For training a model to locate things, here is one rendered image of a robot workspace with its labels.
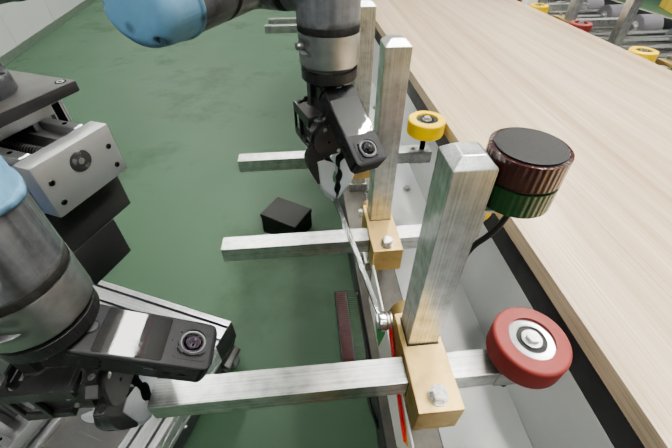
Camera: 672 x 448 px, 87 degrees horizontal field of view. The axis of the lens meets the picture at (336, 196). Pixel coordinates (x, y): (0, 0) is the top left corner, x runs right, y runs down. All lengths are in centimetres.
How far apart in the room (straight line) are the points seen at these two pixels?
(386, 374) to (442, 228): 21
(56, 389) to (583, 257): 60
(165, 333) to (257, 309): 118
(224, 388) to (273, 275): 119
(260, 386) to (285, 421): 90
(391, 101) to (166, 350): 39
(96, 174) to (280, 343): 97
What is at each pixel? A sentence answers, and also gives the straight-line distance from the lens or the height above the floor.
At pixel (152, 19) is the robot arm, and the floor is 120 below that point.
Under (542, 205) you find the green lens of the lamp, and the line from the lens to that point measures 31.
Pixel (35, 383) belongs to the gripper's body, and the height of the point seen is 96.
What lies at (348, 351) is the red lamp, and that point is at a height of 70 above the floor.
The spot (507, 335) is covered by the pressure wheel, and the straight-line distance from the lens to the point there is 46.
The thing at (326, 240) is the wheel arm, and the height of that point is 82.
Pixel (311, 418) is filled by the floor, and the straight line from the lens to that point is 134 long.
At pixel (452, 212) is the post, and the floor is 108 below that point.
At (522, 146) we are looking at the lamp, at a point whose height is 113.
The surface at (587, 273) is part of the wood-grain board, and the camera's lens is 57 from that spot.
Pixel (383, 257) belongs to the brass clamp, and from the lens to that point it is 60.
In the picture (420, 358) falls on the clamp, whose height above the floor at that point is 87.
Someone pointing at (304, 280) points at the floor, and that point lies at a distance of 159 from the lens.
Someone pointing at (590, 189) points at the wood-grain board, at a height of 90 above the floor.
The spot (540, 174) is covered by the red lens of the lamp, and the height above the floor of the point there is 112.
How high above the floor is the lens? 127
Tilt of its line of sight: 40 degrees down
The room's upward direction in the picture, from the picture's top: straight up
